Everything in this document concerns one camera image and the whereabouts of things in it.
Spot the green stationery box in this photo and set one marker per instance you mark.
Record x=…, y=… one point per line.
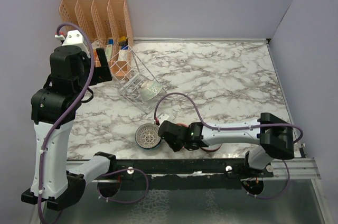
x=109, y=51

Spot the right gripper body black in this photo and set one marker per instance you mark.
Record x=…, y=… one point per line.
x=176, y=146

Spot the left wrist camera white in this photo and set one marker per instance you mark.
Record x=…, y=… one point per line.
x=74, y=38

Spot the white wire dish rack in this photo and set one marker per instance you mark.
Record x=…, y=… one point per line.
x=129, y=76

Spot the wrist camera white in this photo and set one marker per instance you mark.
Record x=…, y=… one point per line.
x=74, y=38
x=161, y=118

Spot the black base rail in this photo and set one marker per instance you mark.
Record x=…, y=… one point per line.
x=181, y=174

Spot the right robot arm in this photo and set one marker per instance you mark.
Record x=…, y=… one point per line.
x=272, y=136

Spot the grey dotted red-rim bowl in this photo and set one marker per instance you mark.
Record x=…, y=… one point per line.
x=211, y=149

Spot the yellow grey stamp block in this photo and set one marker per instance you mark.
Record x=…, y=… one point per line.
x=123, y=41

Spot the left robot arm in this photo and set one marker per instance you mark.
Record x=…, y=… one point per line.
x=53, y=112

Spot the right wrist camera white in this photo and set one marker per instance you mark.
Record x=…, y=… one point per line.
x=161, y=118

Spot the white cardboard box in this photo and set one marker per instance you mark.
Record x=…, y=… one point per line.
x=123, y=55

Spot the black white radial bowl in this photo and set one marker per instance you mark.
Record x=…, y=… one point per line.
x=146, y=136

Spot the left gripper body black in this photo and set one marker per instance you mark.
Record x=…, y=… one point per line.
x=101, y=73

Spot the peach plastic desk organizer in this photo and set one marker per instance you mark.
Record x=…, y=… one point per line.
x=100, y=19

